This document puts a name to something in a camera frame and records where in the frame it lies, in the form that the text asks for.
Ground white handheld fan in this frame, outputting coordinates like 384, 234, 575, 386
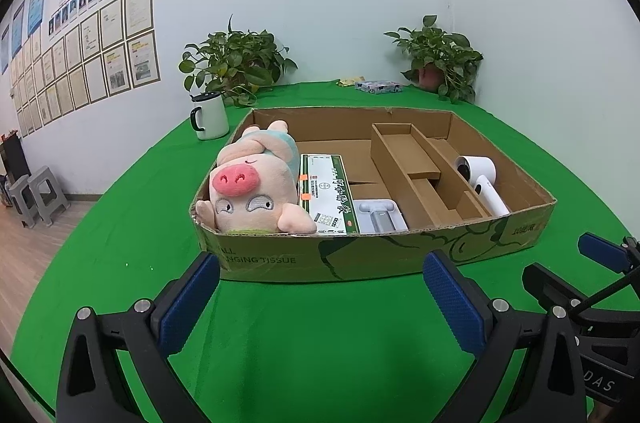
454, 156, 511, 217

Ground narrow cardboard tray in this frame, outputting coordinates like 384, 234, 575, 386
370, 123, 491, 230

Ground white phone stand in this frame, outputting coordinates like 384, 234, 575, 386
354, 199, 409, 235

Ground green white long box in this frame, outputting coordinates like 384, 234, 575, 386
298, 154, 359, 235

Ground pink pig plush toy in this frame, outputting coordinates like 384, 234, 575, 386
194, 120, 317, 235

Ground person's right hand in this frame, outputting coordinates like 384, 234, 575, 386
587, 401, 613, 423

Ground grey plastic stool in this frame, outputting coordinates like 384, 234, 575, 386
27, 166, 70, 226

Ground right potted plant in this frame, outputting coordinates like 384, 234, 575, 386
384, 15, 484, 104

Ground potted plant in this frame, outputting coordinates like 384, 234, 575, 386
178, 18, 298, 108
384, 15, 484, 104

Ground colourful packet on table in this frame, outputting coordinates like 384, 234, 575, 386
354, 80, 404, 94

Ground large cardboard box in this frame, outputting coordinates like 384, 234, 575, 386
190, 107, 555, 283

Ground yellow item on table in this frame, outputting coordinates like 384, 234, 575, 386
336, 76, 366, 87

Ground left potted plant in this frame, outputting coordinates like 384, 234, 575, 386
178, 18, 298, 108

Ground white mug black handle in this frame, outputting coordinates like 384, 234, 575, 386
190, 92, 230, 140

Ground framed certificates on wall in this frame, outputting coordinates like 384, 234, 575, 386
9, 0, 160, 137

